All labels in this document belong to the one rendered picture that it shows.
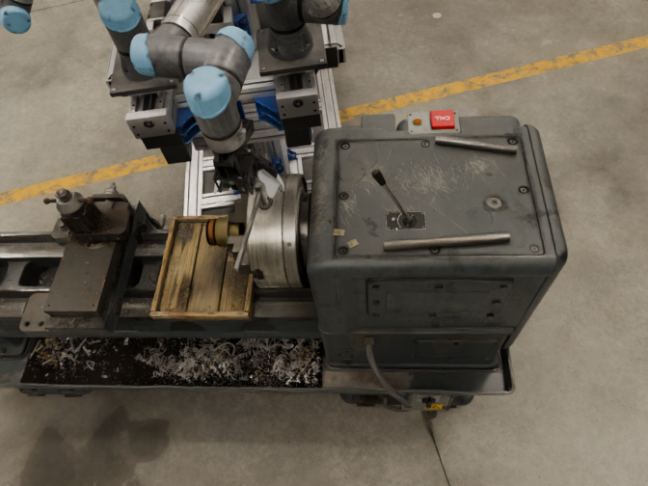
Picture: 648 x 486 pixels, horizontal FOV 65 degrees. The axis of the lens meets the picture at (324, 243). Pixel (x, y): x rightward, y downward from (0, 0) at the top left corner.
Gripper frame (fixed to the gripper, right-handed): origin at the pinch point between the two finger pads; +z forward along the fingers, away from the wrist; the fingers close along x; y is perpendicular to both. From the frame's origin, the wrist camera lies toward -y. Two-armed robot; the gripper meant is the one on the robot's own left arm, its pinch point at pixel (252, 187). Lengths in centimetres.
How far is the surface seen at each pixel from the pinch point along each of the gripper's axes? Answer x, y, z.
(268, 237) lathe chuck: 1.9, 5.1, 15.1
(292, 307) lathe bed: 4.1, 11.4, 48.5
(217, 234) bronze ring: -15.1, 0.5, 24.9
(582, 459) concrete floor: 113, 36, 132
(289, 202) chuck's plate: 6.3, -4.0, 12.5
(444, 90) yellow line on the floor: 57, -171, 150
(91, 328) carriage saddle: -53, 26, 42
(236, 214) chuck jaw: -10.3, -5.1, 23.0
